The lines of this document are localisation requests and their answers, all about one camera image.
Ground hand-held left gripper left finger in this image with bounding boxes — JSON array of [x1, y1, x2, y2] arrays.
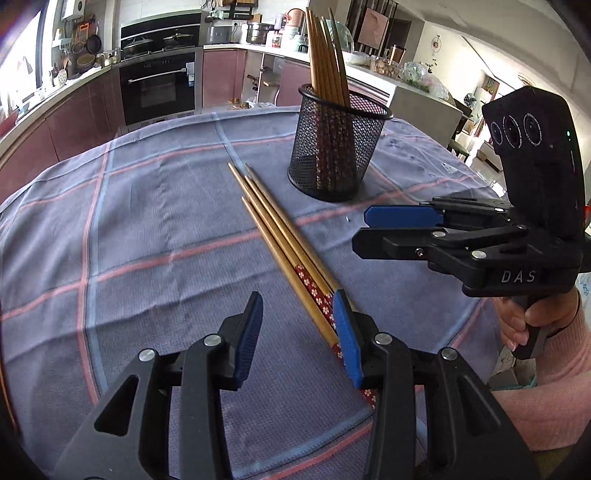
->
[[53, 291, 265, 480]]

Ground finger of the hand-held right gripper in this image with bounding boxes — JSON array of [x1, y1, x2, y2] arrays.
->
[[352, 224, 530, 262], [364, 196, 513, 230]]

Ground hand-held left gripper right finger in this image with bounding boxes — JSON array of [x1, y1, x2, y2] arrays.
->
[[331, 288, 541, 480]]

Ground black mesh utensil holder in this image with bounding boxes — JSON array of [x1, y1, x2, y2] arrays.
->
[[287, 84, 394, 202]]

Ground bundle of wooden chopsticks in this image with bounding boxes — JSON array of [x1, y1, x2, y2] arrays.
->
[[305, 7, 352, 192]]

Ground person's right forearm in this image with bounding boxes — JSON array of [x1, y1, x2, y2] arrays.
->
[[492, 300, 591, 453]]

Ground person's right hand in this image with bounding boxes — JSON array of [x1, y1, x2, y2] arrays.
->
[[499, 289, 581, 350]]

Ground clear plastic bag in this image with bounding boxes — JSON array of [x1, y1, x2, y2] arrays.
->
[[402, 62, 448, 97]]

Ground blue plaid tablecloth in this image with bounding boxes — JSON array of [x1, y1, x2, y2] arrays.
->
[[0, 105, 513, 480]]

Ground clear plastic food container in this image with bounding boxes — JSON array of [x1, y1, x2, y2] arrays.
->
[[369, 56, 400, 77]]

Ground pink base cabinets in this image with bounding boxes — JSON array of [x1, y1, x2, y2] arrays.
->
[[0, 69, 125, 204], [202, 48, 310, 109]]

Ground steel steamer pot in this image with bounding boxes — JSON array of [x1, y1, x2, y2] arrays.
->
[[246, 22, 273, 45]]

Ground black built-in oven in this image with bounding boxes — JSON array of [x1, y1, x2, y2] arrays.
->
[[119, 59, 197, 127]]

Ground black range hood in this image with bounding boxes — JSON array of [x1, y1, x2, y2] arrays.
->
[[120, 22, 204, 40]]

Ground kitchen window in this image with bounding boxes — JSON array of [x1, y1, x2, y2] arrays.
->
[[0, 9, 42, 112]]

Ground framed wall painting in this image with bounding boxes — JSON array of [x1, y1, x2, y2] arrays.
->
[[360, 8, 389, 44]]

